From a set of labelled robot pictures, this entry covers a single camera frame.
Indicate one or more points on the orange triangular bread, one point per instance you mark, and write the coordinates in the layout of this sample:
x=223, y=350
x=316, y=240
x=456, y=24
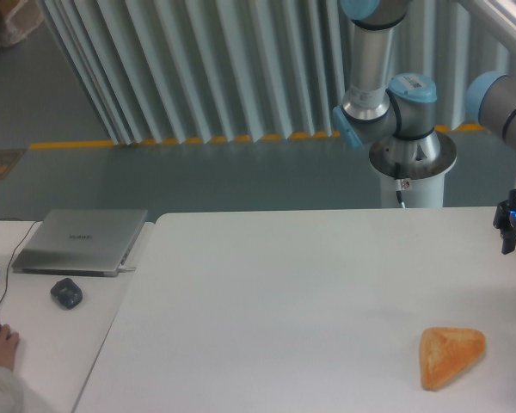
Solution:
x=447, y=352

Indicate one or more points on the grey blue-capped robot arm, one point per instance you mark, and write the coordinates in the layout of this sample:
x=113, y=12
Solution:
x=395, y=117

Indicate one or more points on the white sleeved forearm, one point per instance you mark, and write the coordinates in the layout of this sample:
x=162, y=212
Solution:
x=17, y=396

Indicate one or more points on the white folding partition screen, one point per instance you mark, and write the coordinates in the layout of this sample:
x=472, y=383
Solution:
x=185, y=70

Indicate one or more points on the silver closed laptop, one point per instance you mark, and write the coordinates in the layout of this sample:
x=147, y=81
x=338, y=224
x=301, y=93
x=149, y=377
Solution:
x=84, y=242

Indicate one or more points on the dark earbuds case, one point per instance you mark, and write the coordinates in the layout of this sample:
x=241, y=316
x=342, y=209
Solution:
x=67, y=293

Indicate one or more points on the clear plastic bag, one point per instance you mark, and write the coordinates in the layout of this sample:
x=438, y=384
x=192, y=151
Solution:
x=18, y=19

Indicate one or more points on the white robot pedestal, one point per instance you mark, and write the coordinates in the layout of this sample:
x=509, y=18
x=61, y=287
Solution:
x=412, y=173

